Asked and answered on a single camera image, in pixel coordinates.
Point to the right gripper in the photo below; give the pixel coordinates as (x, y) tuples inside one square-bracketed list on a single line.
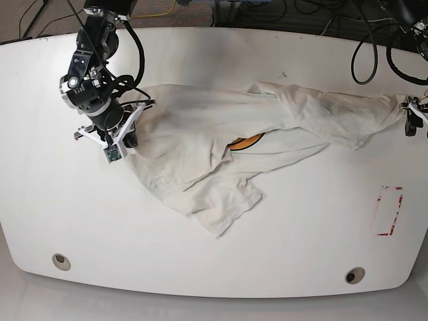
[(113, 122)]

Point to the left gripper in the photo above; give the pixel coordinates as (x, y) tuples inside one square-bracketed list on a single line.
[(416, 111)]

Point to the white t-shirt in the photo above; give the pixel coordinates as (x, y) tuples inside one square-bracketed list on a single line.
[(198, 149)]

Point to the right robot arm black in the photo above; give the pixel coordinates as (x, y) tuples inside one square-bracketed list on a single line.
[(89, 87)]

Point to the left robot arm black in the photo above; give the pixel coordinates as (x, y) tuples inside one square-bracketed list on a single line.
[(410, 18)]

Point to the red tape rectangle marking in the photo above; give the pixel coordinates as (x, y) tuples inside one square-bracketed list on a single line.
[(387, 210)]

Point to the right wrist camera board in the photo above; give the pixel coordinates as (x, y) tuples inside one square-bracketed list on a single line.
[(114, 152)]

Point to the left table cable grommet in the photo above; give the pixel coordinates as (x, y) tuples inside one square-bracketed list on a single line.
[(61, 262)]

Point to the table cable grommet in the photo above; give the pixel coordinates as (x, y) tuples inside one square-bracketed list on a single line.
[(355, 275), (61, 262)]

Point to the right table cable grommet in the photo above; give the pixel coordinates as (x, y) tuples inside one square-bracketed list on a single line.
[(355, 275)]

